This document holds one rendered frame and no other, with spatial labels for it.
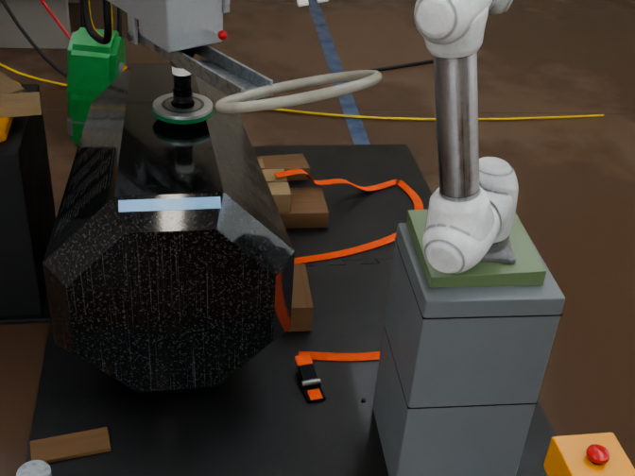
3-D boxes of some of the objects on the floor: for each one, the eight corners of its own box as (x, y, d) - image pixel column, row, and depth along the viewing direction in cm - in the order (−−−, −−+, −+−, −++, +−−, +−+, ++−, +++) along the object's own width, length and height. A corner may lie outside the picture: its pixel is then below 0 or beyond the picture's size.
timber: (311, 331, 337) (313, 307, 331) (282, 331, 336) (283, 308, 329) (303, 286, 362) (304, 263, 356) (275, 286, 361) (276, 263, 354)
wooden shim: (31, 467, 272) (31, 463, 271) (30, 444, 280) (29, 440, 279) (111, 450, 280) (111, 448, 279) (107, 429, 288) (107, 426, 287)
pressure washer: (82, 118, 486) (67, -35, 438) (142, 125, 484) (133, -29, 436) (60, 145, 456) (42, -15, 409) (124, 152, 454) (112, -9, 407)
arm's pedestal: (488, 394, 316) (531, 212, 272) (532, 503, 274) (591, 309, 230) (355, 399, 309) (378, 212, 265) (380, 512, 268) (411, 313, 224)
